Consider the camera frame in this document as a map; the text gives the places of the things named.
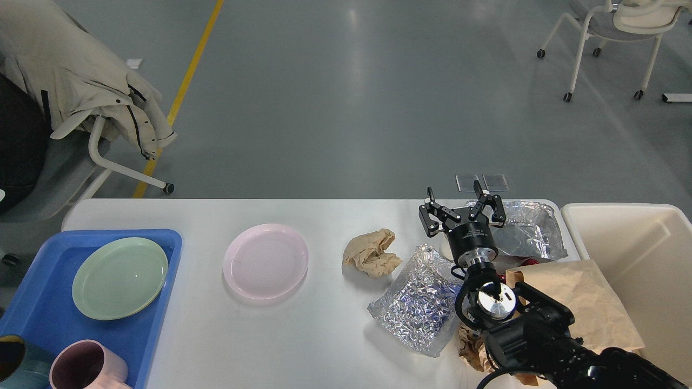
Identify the floor socket plate right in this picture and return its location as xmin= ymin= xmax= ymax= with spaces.
xmin=482 ymin=174 xmax=511 ymax=192

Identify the floor socket plate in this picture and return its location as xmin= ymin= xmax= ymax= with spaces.
xmin=482 ymin=174 xmax=511 ymax=192
xmin=455 ymin=174 xmax=480 ymax=193

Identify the pink mug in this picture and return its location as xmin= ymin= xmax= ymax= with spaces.
xmin=49 ymin=339 xmax=131 ymax=388

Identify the white table foot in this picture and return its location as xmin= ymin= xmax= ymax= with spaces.
xmin=661 ymin=93 xmax=692 ymax=104

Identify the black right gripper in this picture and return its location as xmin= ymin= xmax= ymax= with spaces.
xmin=418 ymin=180 xmax=507 ymax=266

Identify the brown paper bag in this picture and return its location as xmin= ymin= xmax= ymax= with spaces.
xmin=505 ymin=260 xmax=645 ymax=353

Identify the crumpled brown paper ball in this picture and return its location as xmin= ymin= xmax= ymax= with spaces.
xmin=343 ymin=227 xmax=403 ymax=278

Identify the green plate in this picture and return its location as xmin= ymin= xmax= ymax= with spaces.
xmin=72 ymin=237 xmax=169 ymax=320

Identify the red crushed can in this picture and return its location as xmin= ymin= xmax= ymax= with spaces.
xmin=498 ymin=258 xmax=540 ymax=284

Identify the floor socket plate left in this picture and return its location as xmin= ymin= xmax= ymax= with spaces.
xmin=455 ymin=174 xmax=480 ymax=193

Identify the person in dark clothes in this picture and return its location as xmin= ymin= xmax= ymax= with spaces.
xmin=1 ymin=76 xmax=49 ymax=213

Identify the flat silver foil bag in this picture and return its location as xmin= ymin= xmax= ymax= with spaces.
xmin=491 ymin=200 xmax=568 ymax=263

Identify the crumpled silver foil tray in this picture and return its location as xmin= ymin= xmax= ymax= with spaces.
xmin=367 ymin=244 xmax=463 ymax=358

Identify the crumpled brown paper wad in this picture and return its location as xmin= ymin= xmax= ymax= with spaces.
xmin=457 ymin=324 xmax=495 ymax=373

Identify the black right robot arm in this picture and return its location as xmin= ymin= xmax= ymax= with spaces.
xmin=418 ymin=180 xmax=685 ymax=388

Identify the teal mug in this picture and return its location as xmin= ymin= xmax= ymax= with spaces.
xmin=1 ymin=334 xmax=55 ymax=388

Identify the white chair right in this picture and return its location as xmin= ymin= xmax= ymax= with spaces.
xmin=536 ymin=1 xmax=690 ymax=103

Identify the white floor plate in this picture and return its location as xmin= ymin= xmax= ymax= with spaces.
xmin=126 ymin=58 xmax=144 ymax=69

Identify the pink plate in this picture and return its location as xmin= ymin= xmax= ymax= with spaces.
xmin=222 ymin=223 xmax=309 ymax=301

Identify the blue plastic tray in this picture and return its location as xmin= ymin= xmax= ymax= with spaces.
xmin=1 ymin=229 xmax=183 ymax=388

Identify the white plastic bin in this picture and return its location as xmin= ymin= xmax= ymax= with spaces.
xmin=561 ymin=203 xmax=691 ymax=384

